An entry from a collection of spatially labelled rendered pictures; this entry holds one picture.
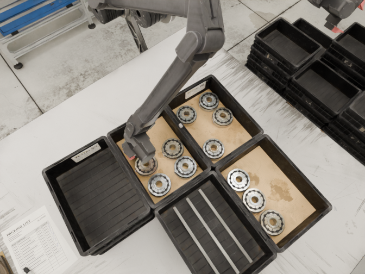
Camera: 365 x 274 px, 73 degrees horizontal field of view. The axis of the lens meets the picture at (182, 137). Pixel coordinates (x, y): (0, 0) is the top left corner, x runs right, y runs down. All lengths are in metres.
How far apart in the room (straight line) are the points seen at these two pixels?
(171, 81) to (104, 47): 2.17
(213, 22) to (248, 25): 2.43
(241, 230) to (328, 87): 1.44
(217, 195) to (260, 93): 0.71
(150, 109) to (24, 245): 0.93
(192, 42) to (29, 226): 1.14
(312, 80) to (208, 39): 1.70
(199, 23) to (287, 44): 1.67
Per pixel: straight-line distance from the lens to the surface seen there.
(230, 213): 1.14
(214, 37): 0.59
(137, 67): 1.63
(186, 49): 0.58
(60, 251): 1.34
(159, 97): 0.71
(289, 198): 1.22
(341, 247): 1.44
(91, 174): 1.22
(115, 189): 1.17
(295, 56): 2.15
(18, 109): 2.67
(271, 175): 1.22
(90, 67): 2.67
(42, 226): 1.39
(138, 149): 0.86
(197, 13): 0.58
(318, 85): 2.20
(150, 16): 1.23
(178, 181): 1.14
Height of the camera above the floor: 1.93
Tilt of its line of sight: 66 degrees down
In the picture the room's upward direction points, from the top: 2 degrees clockwise
